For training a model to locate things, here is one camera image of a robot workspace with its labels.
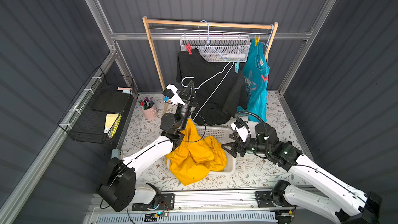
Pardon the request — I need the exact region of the yellow notepad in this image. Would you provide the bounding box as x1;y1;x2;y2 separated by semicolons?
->
104;114;122;139

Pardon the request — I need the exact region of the yellow t-shirt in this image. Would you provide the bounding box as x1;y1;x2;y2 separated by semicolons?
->
165;119;227;186

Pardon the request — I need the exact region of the white perforated laundry basket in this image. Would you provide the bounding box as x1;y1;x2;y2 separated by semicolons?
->
166;125;236;174

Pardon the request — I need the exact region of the white tube in mesh basket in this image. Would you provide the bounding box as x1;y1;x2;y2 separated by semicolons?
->
223;54;247;62

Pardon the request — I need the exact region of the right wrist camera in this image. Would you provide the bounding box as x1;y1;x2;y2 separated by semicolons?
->
231;120;251;145

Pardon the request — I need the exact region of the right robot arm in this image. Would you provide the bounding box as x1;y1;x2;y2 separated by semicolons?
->
221;111;382;224

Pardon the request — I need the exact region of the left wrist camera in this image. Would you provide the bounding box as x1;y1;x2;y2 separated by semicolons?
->
162;84;185;105

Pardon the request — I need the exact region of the red clothespin on black shirt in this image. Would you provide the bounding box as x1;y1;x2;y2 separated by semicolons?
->
184;43;192;55

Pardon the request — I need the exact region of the blue wire hanger yellow shirt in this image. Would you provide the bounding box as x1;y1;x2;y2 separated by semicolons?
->
177;59;236;125

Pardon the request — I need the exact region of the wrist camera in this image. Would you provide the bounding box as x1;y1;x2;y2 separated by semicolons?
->
231;120;251;145
162;84;185;105

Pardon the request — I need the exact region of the yellow clothespin on teal shirt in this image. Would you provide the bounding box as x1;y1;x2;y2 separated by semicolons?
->
255;35;261;47

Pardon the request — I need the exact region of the black wire wall basket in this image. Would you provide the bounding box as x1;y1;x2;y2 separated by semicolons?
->
58;67;135;146

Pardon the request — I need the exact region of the teal t-shirt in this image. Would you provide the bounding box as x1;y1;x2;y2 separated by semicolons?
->
237;41;270;121

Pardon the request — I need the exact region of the wooden clothes rack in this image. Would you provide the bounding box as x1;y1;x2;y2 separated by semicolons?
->
142;16;279;116

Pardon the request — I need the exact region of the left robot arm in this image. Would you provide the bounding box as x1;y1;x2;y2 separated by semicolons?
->
98;81;198;212

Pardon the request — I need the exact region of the white wire mesh basket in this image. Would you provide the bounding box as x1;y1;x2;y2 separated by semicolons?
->
179;34;251;63

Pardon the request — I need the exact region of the black t-shirt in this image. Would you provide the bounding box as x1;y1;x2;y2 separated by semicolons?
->
176;49;248;126

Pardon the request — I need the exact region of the blue wire hanger black shirt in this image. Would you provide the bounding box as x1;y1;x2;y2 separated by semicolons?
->
198;20;227;62

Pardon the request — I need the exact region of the pink pen cup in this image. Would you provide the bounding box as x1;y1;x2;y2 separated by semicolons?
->
139;96;158;120

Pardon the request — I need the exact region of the red clothespin on teal shirt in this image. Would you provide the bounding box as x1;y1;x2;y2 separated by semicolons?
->
261;73;269;83

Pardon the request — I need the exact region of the black notebook in wall basket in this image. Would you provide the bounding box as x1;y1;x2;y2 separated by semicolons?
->
92;90;130;114

